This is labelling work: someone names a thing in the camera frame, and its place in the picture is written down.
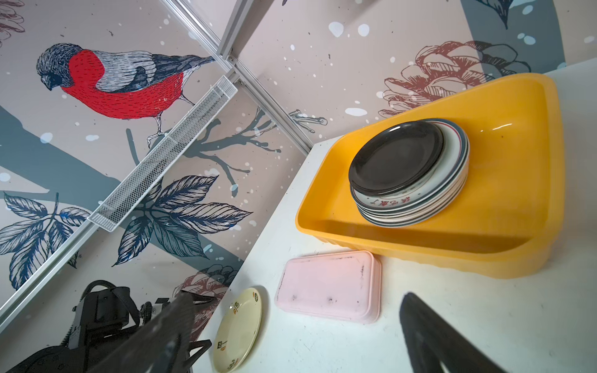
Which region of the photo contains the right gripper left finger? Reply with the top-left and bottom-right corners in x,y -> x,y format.
90,295 -> 195,373

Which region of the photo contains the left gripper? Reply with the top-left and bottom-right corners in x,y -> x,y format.
139,291 -> 220,373

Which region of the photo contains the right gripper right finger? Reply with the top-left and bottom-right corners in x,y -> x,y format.
400,292 -> 504,372

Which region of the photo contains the pale yellow plate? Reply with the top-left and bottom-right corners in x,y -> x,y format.
213,288 -> 263,373

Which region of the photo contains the teal patterned plate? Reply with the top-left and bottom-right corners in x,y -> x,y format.
350,118 -> 470,212

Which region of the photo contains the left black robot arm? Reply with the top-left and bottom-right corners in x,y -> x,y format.
10,280 -> 217,372

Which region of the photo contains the yellow plastic bin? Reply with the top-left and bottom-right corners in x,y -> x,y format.
295,73 -> 565,279

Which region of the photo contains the pink rectangular box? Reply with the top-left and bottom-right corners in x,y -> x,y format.
275,250 -> 382,324

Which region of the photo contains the white wire mesh shelf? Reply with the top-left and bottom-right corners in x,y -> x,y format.
88,76 -> 238,233

